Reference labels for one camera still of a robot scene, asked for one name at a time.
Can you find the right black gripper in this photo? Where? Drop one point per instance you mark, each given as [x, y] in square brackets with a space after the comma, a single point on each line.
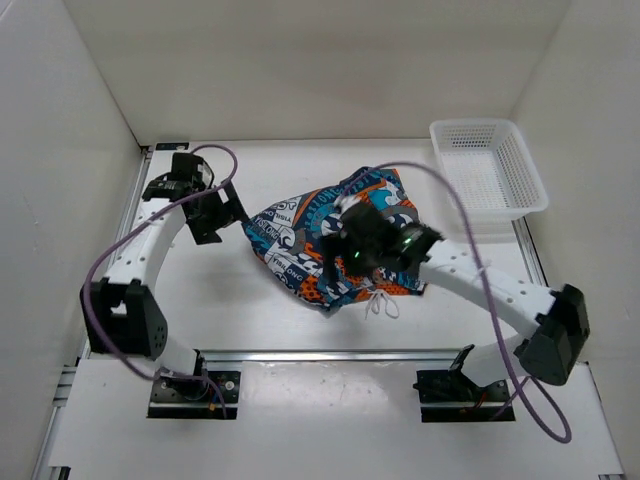
[336, 244]

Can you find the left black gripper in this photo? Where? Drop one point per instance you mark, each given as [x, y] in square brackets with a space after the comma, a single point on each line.
[228, 214]

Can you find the colourful patterned shorts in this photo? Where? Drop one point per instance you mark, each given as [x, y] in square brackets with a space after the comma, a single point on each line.
[286, 237]

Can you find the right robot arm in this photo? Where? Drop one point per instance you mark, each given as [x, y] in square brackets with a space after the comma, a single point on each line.
[551, 326]

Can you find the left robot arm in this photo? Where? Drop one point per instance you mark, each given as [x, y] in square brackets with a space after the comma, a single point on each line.
[121, 314]

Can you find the white plastic basket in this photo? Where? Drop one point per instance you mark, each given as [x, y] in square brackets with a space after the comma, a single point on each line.
[488, 163]

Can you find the aluminium front rail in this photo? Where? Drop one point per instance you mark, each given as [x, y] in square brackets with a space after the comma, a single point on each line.
[274, 356]

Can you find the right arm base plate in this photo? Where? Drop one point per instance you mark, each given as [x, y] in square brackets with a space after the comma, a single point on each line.
[443, 398]

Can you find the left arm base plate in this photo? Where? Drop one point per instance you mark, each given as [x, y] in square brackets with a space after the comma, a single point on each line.
[179, 399]

